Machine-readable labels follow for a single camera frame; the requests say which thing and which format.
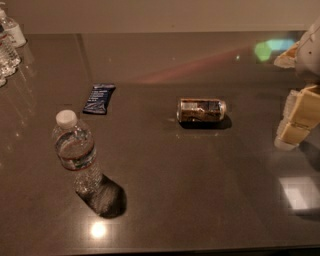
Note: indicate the clear water bottle at edge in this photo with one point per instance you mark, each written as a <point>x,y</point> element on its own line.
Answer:
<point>9,58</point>

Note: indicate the water bottle white label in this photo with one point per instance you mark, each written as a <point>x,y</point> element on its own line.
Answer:
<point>13,30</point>

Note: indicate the clear plastic water bottle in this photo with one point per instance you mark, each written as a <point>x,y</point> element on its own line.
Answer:
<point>75,147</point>

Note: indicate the orange soda can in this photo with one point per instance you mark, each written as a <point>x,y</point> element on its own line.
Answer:
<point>201,110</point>

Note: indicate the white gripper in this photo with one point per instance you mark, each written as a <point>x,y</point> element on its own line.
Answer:
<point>309,55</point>

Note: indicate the blue snack packet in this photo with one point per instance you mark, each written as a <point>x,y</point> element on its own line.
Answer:
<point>99,99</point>

